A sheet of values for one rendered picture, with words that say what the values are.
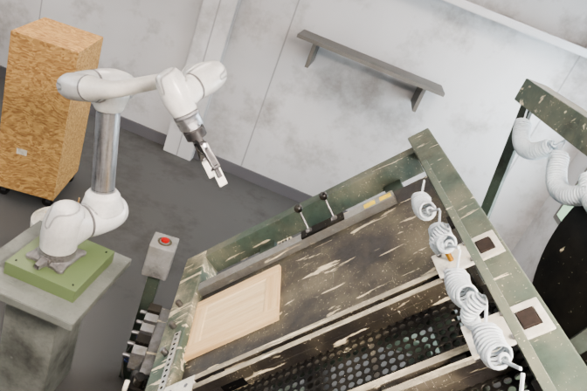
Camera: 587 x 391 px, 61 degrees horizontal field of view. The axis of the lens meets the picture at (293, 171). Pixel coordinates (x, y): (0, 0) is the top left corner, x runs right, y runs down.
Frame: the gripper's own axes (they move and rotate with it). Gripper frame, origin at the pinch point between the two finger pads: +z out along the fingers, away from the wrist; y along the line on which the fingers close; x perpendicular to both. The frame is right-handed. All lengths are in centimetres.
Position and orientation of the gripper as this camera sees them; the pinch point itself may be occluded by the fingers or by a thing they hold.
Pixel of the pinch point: (217, 178)
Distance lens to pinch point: 181.5
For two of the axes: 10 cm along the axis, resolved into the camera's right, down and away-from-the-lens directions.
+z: 3.6, 8.6, 3.7
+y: 4.2, 2.1, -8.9
